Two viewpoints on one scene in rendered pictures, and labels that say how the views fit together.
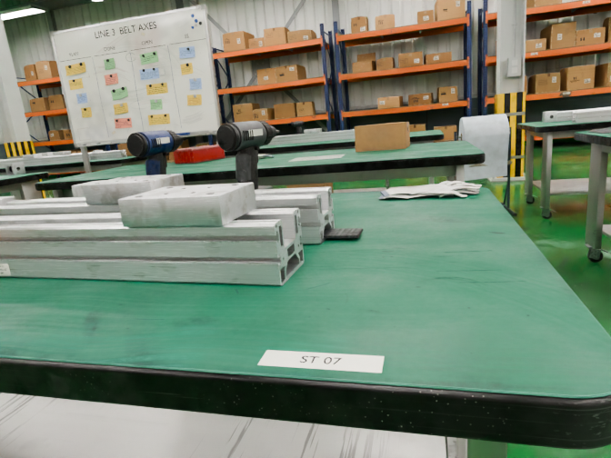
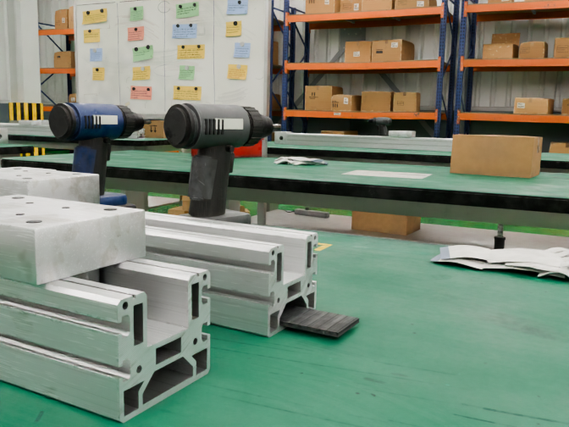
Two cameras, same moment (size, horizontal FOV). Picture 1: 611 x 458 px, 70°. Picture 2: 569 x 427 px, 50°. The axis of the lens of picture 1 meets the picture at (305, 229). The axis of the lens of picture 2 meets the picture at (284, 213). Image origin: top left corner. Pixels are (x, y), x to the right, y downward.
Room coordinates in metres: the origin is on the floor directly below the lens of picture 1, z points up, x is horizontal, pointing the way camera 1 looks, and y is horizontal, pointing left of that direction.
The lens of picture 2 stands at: (0.18, -0.13, 0.98)
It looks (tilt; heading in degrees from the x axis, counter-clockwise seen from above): 9 degrees down; 10
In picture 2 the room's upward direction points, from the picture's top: 1 degrees clockwise
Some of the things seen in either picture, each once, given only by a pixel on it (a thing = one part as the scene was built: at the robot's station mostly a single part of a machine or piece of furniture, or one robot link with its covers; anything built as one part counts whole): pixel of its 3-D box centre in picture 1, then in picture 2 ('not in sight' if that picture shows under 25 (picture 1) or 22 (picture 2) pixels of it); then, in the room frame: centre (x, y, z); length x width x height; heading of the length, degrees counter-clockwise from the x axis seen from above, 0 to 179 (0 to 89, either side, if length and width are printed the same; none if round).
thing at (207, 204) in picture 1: (192, 213); (26, 248); (0.63, 0.16, 0.87); 0.16 x 0.11 x 0.07; 71
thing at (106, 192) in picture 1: (136, 194); (23, 199); (0.89, 0.34, 0.87); 0.16 x 0.11 x 0.07; 71
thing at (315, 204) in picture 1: (141, 218); (24, 236); (0.89, 0.34, 0.82); 0.80 x 0.10 x 0.09; 71
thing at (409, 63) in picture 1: (403, 84); (556, 82); (10.16, -2.47, 1.59); 2.83 x 0.98 x 3.17; 74
